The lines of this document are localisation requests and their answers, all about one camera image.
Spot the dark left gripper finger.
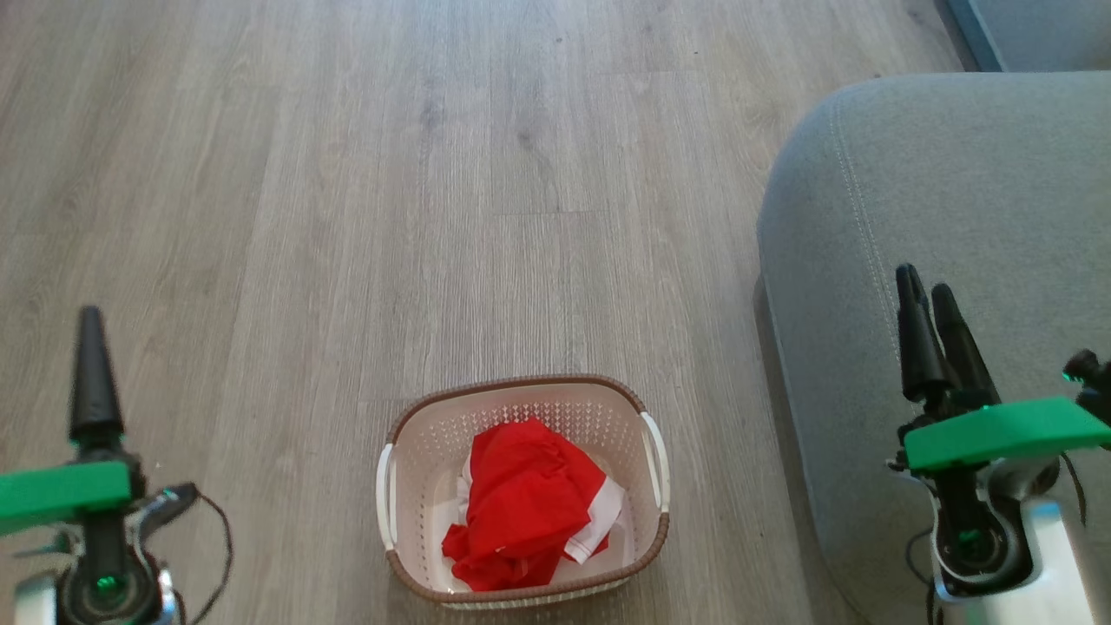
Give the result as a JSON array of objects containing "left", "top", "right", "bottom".
[{"left": 69, "top": 306, "right": 124, "bottom": 444}]

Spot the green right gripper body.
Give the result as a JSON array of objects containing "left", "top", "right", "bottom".
[{"left": 898, "top": 392, "right": 1111, "bottom": 543}]

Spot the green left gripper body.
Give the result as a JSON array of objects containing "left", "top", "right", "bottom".
[{"left": 0, "top": 438, "right": 145, "bottom": 570}]

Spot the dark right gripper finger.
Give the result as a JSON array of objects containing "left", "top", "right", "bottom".
[
  {"left": 931, "top": 283, "right": 1001, "bottom": 411},
  {"left": 896, "top": 263, "right": 948, "bottom": 405}
]

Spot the red garment with white trim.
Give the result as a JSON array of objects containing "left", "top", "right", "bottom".
[{"left": 441, "top": 451, "right": 628, "bottom": 593}]

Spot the grey fabric sofa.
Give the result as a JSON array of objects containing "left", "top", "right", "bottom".
[{"left": 757, "top": 71, "right": 1111, "bottom": 625}]

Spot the white basket with brown rim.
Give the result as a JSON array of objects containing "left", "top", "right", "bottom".
[{"left": 376, "top": 374, "right": 672, "bottom": 609}]

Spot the dark left camera cable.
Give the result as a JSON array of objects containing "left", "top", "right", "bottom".
[{"left": 178, "top": 490, "right": 234, "bottom": 625}]

